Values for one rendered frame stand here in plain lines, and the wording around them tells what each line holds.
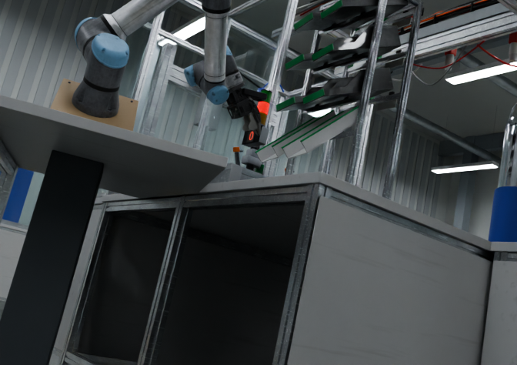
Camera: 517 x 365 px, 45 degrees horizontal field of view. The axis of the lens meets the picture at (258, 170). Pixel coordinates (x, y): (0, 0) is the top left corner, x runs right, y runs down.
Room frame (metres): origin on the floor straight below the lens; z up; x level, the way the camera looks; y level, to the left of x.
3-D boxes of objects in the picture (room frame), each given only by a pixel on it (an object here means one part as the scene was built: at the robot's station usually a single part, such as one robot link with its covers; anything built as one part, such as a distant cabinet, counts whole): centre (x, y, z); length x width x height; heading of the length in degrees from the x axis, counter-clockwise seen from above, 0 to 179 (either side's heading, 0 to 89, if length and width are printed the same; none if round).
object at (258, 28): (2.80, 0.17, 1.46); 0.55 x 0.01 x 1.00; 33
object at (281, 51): (2.56, 0.01, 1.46); 0.03 x 0.03 x 1.00; 33
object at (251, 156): (2.33, 0.03, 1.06); 0.08 x 0.04 x 0.07; 123
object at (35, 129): (1.99, 0.52, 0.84); 0.90 x 0.70 x 0.03; 12
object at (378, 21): (2.08, -0.27, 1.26); 0.36 x 0.21 x 0.80; 33
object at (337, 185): (2.56, -0.34, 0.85); 1.50 x 1.41 x 0.03; 33
